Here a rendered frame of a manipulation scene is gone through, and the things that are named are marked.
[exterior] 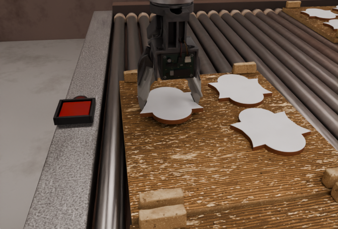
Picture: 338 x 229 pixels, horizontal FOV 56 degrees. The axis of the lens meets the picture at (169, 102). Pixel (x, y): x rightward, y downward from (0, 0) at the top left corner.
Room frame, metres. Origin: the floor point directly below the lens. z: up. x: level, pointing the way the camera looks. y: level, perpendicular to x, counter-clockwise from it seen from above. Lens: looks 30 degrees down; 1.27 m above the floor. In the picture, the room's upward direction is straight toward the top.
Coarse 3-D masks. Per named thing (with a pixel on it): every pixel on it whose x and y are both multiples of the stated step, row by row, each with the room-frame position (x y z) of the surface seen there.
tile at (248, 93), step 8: (224, 80) 0.67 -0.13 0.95; (232, 80) 0.67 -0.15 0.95; (240, 80) 0.67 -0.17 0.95; (248, 80) 0.67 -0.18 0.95; (256, 80) 0.67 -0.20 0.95; (216, 88) 0.63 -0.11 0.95; (224, 88) 0.63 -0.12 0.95; (232, 88) 0.63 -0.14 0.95; (240, 88) 0.63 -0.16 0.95; (248, 88) 0.63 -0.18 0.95; (256, 88) 0.63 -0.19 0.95; (224, 96) 0.59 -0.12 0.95; (232, 96) 0.59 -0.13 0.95; (240, 96) 0.59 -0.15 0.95; (248, 96) 0.59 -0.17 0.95; (256, 96) 0.59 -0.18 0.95; (264, 96) 0.61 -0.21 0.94; (240, 104) 0.57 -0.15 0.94; (248, 104) 0.56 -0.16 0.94; (256, 104) 0.57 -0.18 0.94
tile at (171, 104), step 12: (156, 96) 0.58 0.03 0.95; (168, 96) 0.58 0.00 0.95; (180, 96) 0.58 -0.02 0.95; (144, 108) 0.53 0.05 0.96; (156, 108) 0.52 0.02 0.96; (168, 108) 0.52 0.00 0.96; (180, 108) 0.52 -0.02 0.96; (192, 108) 0.52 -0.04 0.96; (156, 120) 0.50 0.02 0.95; (168, 120) 0.48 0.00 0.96; (180, 120) 0.49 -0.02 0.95
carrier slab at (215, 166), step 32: (128, 96) 0.61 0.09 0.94; (128, 128) 0.49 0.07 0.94; (160, 128) 0.49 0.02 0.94; (192, 128) 0.49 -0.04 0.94; (224, 128) 0.49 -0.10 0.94; (128, 160) 0.40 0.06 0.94; (160, 160) 0.40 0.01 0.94; (192, 160) 0.40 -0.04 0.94; (224, 160) 0.40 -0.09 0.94; (256, 160) 0.40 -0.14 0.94; (288, 160) 0.40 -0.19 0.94; (320, 160) 0.40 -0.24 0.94; (192, 192) 0.33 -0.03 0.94; (224, 192) 0.33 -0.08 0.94; (256, 192) 0.33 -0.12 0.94; (288, 192) 0.33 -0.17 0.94; (320, 192) 0.33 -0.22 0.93
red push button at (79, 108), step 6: (66, 102) 0.60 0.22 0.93; (72, 102) 0.60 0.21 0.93; (78, 102) 0.60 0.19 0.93; (84, 102) 0.60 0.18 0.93; (90, 102) 0.60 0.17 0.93; (66, 108) 0.57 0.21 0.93; (72, 108) 0.57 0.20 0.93; (78, 108) 0.57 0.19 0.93; (84, 108) 0.57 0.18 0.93; (90, 108) 0.57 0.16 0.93; (60, 114) 0.55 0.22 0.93; (66, 114) 0.55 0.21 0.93; (72, 114) 0.55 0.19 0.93; (78, 114) 0.55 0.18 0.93; (84, 114) 0.55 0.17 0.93
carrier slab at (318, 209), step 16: (240, 208) 0.30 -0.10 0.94; (256, 208) 0.30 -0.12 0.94; (272, 208) 0.30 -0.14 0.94; (288, 208) 0.30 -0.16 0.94; (304, 208) 0.30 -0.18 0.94; (320, 208) 0.30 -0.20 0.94; (336, 208) 0.30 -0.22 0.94; (192, 224) 0.27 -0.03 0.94; (208, 224) 0.27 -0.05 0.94; (224, 224) 0.27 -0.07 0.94; (240, 224) 0.27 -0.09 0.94; (256, 224) 0.27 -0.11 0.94; (272, 224) 0.27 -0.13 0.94; (288, 224) 0.27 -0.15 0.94; (304, 224) 0.27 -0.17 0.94; (320, 224) 0.27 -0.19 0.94; (336, 224) 0.27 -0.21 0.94
